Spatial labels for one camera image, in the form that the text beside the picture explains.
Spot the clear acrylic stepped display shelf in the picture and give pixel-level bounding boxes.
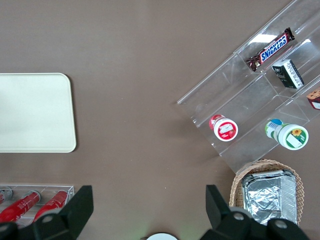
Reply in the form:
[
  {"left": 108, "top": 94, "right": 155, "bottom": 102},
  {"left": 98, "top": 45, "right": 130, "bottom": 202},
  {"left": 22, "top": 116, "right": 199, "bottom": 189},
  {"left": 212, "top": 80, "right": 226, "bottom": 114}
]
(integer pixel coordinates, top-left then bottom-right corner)
[{"left": 176, "top": 0, "right": 320, "bottom": 175}]

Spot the green lidded yogurt cup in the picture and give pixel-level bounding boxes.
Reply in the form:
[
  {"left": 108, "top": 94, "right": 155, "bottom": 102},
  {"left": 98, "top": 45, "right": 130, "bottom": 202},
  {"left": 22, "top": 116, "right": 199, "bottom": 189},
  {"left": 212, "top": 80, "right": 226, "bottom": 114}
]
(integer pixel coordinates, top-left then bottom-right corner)
[{"left": 264, "top": 118, "right": 310, "bottom": 151}]

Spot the woven wicker basket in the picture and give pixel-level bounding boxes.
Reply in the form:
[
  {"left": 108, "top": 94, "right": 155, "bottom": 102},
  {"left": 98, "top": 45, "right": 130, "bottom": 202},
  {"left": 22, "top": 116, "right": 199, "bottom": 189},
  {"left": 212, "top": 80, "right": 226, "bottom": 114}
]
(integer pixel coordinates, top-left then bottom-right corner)
[{"left": 229, "top": 159, "right": 305, "bottom": 226}]

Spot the small black carton box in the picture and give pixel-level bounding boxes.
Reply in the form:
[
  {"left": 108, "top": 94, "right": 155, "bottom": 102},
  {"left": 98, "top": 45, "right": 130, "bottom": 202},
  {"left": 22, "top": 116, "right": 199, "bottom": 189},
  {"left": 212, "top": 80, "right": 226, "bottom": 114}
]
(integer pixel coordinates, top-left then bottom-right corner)
[{"left": 271, "top": 59, "right": 305, "bottom": 89}]

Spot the white round disc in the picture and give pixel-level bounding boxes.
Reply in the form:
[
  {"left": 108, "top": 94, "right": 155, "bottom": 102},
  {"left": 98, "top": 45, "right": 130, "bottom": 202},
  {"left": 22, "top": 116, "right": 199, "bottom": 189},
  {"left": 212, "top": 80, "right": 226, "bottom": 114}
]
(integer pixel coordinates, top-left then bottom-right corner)
[{"left": 146, "top": 232, "right": 179, "bottom": 240}]

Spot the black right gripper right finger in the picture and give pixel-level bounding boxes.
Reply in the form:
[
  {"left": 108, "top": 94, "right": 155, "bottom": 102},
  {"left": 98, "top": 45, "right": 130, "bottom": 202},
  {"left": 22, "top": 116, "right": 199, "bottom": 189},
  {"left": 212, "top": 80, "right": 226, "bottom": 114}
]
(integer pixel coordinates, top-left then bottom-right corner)
[{"left": 199, "top": 184, "right": 311, "bottom": 240}]

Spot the aluminium foil container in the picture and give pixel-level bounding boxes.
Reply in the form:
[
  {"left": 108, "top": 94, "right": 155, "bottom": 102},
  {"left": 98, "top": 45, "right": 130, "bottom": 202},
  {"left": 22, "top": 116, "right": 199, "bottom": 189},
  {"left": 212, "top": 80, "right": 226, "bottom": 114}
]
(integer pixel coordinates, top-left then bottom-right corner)
[{"left": 241, "top": 169, "right": 298, "bottom": 226}]

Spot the brown cookie snack package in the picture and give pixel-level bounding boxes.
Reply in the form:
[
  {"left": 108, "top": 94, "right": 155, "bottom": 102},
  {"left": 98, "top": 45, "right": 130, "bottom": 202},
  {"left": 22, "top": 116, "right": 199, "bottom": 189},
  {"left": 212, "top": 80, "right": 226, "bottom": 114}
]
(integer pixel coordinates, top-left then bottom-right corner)
[{"left": 306, "top": 87, "right": 320, "bottom": 111}]

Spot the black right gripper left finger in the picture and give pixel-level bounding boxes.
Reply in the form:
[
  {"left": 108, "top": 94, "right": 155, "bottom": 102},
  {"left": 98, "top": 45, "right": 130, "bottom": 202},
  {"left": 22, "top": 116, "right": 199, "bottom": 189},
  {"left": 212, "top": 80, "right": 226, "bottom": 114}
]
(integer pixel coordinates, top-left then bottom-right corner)
[{"left": 0, "top": 185, "right": 94, "bottom": 240}]

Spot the red cola bottle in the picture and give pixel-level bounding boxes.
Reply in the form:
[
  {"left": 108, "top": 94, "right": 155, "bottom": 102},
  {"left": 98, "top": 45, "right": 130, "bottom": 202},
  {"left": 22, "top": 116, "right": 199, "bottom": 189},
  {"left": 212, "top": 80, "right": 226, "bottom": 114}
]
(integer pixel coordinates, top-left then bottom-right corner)
[
  {"left": 33, "top": 190, "right": 69, "bottom": 223},
  {"left": 0, "top": 190, "right": 42, "bottom": 224}
]

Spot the cream rectangular tray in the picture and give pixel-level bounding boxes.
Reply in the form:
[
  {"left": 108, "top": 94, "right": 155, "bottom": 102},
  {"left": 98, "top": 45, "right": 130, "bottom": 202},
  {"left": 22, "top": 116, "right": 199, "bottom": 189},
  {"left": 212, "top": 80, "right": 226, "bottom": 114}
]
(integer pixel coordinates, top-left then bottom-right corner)
[{"left": 0, "top": 72, "right": 77, "bottom": 154}]

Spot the Snickers chocolate bar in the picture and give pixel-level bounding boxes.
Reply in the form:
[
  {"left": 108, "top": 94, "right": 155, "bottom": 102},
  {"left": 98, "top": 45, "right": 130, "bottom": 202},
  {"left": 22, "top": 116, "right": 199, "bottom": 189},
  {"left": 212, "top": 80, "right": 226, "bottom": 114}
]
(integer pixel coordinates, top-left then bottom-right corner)
[{"left": 245, "top": 27, "right": 296, "bottom": 73}]

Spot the red lidded yogurt cup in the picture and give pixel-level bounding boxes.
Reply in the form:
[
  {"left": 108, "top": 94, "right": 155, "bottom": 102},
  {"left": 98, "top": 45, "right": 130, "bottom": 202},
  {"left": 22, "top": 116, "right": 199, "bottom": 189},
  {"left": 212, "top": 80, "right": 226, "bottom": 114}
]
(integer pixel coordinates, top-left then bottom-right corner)
[{"left": 209, "top": 114, "right": 239, "bottom": 142}]

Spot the clear acrylic bottle holder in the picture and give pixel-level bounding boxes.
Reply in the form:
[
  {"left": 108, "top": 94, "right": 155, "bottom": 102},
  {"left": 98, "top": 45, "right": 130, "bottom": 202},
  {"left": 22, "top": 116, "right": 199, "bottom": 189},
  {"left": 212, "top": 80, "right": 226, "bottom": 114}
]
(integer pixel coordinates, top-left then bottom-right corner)
[{"left": 0, "top": 184, "right": 76, "bottom": 227}]

